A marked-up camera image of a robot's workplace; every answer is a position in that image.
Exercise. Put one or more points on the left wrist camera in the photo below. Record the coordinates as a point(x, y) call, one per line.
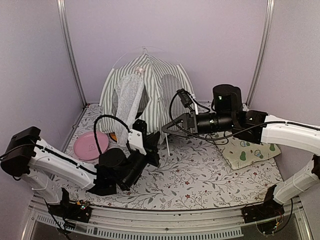
point(136, 137)

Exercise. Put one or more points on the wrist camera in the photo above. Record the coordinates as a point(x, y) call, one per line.
point(187, 100)
point(136, 137)

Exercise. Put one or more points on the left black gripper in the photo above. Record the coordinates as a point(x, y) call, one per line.
point(150, 143)

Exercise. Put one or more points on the aluminium frame post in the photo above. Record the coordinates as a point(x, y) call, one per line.
point(62, 12)
point(270, 4)

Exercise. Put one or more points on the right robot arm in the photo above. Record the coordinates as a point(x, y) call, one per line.
point(296, 139)

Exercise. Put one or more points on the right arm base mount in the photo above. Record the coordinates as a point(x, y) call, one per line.
point(263, 211)

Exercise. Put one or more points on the striped fabric pet tent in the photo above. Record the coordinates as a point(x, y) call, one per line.
point(144, 88)

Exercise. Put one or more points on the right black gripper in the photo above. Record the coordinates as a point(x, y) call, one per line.
point(183, 117)

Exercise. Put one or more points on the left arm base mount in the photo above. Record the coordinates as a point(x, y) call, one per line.
point(77, 211)

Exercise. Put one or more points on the right aluminium frame post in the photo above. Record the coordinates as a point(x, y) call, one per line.
point(270, 4)

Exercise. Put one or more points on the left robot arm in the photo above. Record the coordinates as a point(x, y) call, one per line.
point(32, 159)

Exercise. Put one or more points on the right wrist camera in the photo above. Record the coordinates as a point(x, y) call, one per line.
point(187, 100)

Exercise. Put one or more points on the pink round plate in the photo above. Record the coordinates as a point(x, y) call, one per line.
point(85, 147)

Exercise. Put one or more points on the floral table cloth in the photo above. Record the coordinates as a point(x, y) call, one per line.
point(192, 175)

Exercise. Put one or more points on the left aluminium frame post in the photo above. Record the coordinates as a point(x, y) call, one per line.
point(62, 12)

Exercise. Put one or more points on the yellow double pet feeder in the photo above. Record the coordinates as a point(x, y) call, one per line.
point(113, 137)

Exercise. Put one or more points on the avocado print cushion mat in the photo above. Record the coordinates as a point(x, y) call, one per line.
point(240, 153)

